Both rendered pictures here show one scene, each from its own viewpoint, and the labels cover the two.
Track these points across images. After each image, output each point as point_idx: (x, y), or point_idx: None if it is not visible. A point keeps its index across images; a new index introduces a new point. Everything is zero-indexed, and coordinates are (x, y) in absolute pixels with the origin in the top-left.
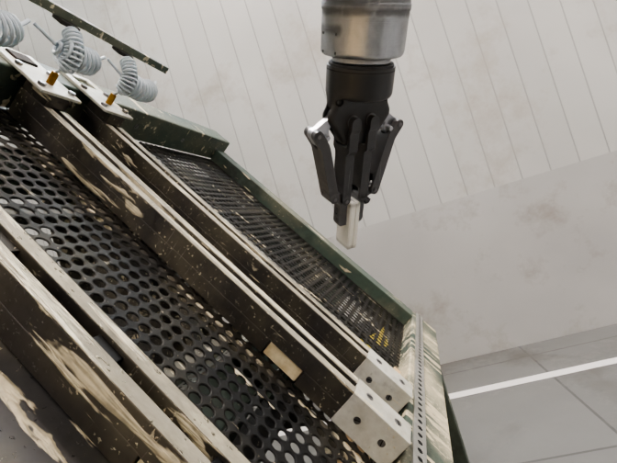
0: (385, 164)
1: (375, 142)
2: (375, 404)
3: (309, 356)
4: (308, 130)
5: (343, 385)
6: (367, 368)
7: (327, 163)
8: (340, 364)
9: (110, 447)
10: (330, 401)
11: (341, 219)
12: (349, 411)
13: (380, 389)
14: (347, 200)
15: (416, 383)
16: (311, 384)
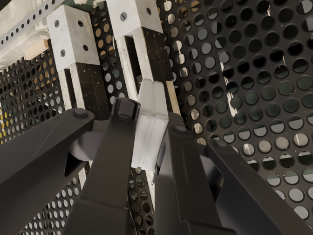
0: (17, 141)
1: (69, 222)
2: (125, 6)
3: None
4: None
5: (144, 38)
6: (80, 54)
7: (305, 233)
8: (125, 61)
9: None
10: (158, 40)
11: (177, 120)
12: (150, 21)
13: (82, 33)
14: (180, 129)
15: (31, 23)
16: (164, 65)
